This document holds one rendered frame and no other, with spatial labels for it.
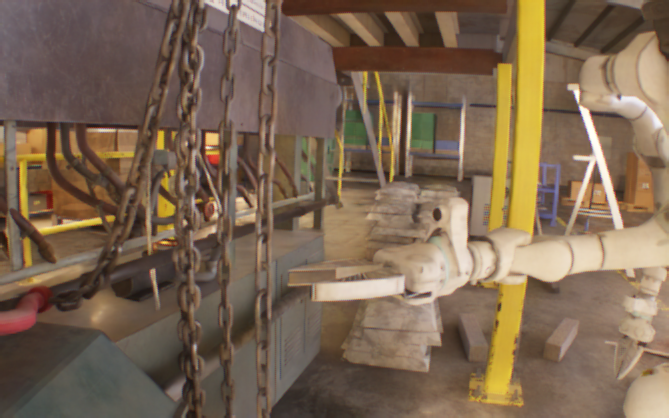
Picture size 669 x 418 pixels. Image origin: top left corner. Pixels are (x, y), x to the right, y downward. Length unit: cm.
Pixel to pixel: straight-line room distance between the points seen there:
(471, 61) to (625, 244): 310
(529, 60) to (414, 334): 129
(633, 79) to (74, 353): 98
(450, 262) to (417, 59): 327
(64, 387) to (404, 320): 191
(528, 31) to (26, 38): 161
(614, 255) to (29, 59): 101
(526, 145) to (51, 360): 166
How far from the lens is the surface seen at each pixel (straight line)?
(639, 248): 80
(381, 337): 216
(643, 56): 101
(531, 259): 73
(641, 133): 129
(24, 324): 39
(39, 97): 86
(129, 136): 503
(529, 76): 182
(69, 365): 37
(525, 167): 179
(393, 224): 392
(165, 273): 127
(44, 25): 88
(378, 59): 386
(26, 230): 94
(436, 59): 379
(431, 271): 57
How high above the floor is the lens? 100
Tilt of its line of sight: 8 degrees down
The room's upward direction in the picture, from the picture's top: 3 degrees clockwise
